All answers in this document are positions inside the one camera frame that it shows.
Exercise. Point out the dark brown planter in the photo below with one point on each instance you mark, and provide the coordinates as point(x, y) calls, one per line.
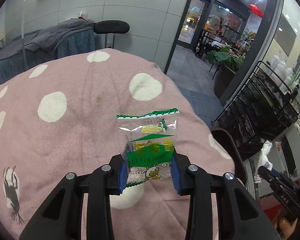
point(223, 82)

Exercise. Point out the red lantern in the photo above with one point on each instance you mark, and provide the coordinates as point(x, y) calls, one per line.
point(256, 10)

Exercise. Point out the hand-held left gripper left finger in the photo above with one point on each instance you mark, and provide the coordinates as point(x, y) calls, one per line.
point(123, 180)

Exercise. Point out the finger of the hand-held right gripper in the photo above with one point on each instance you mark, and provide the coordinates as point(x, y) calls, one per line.
point(267, 173)

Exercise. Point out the black round stool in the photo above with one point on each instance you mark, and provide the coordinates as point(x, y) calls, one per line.
point(111, 27)

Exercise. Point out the row of white bottles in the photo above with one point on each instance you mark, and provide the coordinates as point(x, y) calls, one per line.
point(280, 67)

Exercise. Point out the green printed snack wrapper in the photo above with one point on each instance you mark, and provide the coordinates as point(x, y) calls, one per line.
point(150, 140)

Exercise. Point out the pink polka dot blanket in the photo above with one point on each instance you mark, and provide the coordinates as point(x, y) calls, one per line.
point(77, 130)

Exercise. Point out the glass door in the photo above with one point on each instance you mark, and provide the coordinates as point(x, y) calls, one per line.
point(192, 22)

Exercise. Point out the green potted plant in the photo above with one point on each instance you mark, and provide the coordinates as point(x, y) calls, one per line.
point(222, 56)

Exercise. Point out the black metal rack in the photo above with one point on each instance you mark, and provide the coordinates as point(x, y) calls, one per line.
point(252, 120)

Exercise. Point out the grey blanket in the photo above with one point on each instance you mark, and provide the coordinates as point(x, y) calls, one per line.
point(52, 33)

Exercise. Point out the person's right hand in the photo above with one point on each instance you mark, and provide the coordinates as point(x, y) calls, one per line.
point(286, 226)

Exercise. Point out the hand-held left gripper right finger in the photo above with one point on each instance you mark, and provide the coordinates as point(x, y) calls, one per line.
point(175, 180)

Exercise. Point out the massage bed with blue skirt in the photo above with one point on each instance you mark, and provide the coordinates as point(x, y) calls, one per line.
point(75, 45)

